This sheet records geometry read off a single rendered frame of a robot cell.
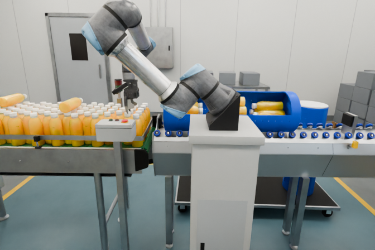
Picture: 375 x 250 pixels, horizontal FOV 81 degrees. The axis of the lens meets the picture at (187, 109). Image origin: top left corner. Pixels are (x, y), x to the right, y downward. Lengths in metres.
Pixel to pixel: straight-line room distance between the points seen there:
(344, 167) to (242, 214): 0.97
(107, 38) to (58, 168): 1.00
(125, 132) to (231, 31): 3.91
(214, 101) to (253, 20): 4.05
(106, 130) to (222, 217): 0.74
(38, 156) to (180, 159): 0.89
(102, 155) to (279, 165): 1.18
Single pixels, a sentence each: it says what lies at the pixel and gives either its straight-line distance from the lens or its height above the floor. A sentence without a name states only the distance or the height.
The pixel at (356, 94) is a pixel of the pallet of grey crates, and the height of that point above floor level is 0.80.
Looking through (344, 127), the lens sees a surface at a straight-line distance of 1.94.
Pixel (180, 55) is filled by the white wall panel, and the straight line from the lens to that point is 4.77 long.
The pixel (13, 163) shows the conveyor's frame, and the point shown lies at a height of 0.80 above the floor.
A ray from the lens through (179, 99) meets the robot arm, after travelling 0.94.
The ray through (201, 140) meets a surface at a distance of 0.93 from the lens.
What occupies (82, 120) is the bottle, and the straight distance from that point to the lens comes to 1.54.
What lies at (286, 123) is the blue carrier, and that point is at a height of 1.06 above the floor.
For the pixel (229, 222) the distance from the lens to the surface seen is 1.18.
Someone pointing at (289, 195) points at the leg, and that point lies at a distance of 2.05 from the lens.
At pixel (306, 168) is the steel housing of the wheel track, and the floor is 0.71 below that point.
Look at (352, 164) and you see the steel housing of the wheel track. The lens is 1.92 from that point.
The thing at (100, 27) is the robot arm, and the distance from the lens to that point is 0.89.
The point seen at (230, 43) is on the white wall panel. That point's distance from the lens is 4.83.
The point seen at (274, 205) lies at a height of 0.15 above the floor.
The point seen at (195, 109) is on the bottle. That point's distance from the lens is 1.43.
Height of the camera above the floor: 1.49
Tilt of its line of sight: 15 degrees down
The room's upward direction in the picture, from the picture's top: 1 degrees clockwise
